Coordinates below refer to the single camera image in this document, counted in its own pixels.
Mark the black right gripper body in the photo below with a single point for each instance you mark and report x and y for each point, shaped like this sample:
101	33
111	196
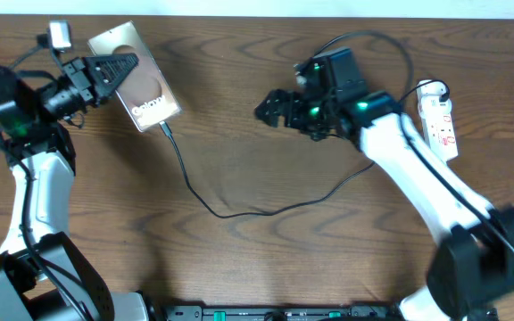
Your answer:
314	117

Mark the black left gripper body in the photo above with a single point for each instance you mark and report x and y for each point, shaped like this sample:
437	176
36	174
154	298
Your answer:
70	95

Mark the Samsung Galaxy smartphone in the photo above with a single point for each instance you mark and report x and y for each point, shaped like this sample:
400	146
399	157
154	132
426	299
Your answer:
145	93

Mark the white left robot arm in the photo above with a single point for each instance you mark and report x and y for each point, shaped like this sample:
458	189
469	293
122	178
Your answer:
43	275

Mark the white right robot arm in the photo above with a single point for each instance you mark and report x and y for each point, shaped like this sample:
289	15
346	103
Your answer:
474	262

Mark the white power strip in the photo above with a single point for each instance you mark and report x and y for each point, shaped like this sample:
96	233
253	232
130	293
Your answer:
435	111

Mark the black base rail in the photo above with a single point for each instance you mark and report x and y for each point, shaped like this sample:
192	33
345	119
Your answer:
230	313

